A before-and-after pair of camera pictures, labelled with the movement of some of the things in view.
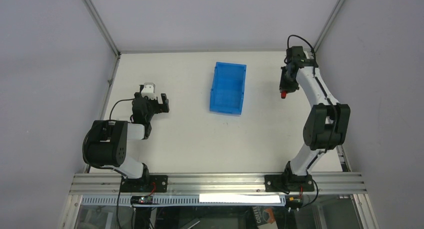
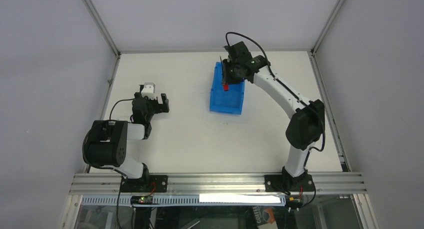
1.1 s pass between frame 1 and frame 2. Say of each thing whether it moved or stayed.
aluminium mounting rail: stayed
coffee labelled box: stayed
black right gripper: moved
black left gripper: stayed
